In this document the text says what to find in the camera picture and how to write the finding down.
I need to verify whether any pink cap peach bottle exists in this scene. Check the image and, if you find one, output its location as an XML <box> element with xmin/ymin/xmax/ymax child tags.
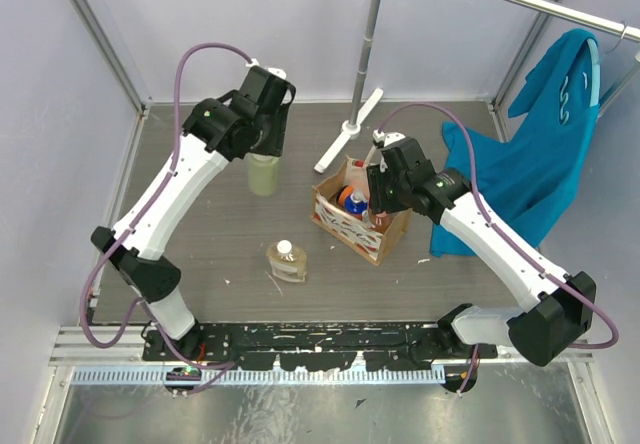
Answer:
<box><xmin>370</xmin><ymin>212</ymin><xmax>393</xmax><ymax>234</ymax></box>

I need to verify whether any green bottle white cap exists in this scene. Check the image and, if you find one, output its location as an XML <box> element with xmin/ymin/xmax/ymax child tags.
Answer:
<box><xmin>248</xmin><ymin>154</ymin><xmax>280</xmax><ymax>197</ymax></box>

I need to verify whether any orange bottle blue pump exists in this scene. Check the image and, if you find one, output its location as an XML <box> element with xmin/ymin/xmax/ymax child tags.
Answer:
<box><xmin>336</xmin><ymin>186</ymin><xmax>368</xmax><ymax>221</ymax></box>

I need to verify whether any clear yellowish soap bottle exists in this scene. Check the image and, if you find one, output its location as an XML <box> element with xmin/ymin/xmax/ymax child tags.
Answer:
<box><xmin>266</xmin><ymin>240</ymin><xmax>308</xmax><ymax>283</ymax></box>

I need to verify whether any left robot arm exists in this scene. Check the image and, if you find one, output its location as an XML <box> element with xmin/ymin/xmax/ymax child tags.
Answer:
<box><xmin>91</xmin><ymin>65</ymin><xmax>296</xmax><ymax>360</ymax></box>

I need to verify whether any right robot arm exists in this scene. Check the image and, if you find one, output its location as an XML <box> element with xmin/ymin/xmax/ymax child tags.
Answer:
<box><xmin>366</xmin><ymin>131</ymin><xmax>596</xmax><ymax>367</ymax></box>

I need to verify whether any white rack base foot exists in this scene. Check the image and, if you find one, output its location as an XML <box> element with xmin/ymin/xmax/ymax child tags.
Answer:
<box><xmin>314</xmin><ymin>88</ymin><xmax>384</xmax><ymax>174</ymax></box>

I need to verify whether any teal blue t-shirt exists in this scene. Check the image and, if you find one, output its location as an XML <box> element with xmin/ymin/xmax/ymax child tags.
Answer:
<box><xmin>442</xmin><ymin>29</ymin><xmax>599</xmax><ymax>247</ymax></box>

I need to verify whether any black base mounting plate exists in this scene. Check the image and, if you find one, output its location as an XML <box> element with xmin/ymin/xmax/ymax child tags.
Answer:
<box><xmin>142</xmin><ymin>319</ymin><xmax>499</xmax><ymax>371</ymax></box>

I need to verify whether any metal clothes rack pole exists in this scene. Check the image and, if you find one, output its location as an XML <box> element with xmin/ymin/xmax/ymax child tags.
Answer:
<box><xmin>343</xmin><ymin>0</ymin><xmax>382</xmax><ymax>139</ymax></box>

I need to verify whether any light blue clothes hanger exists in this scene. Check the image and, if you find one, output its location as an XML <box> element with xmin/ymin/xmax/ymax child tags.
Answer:
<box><xmin>583</xmin><ymin>37</ymin><xmax>601</xmax><ymax>107</ymax></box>

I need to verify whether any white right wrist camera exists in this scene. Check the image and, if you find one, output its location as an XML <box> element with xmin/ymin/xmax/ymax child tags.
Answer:
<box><xmin>372</xmin><ymin>129</ymin><xmax>406</xmax><ymax>149</ymax></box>

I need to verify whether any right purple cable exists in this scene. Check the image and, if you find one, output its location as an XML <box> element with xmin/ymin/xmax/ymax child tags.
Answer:
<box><xmin>374</xmin><ymin>102</ymin><xmax>620</xmax><ymax>395</ymax></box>

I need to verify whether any purple cable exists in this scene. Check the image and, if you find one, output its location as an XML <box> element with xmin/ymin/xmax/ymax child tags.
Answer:
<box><xmin>79</xmin><ymin>42</ymin><xmax>261</xmax><ymax>395</ymax></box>
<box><xmin>374</xmin><ymin>102</ymin><xmax>620</xmax><ymax>395</ymax></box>

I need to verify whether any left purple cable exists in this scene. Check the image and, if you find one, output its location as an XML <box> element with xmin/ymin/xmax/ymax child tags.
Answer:
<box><xmin>79</xmin><ymin>42</ymin><xmax>261</xmax><ymax>395</ymax></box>

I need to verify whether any white slotted cable duct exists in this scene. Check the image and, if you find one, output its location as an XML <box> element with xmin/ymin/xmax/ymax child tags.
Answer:
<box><xmin>70</xmin><ymin>365</ymin><xmax>446</xmax><ymax>386</ymax></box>

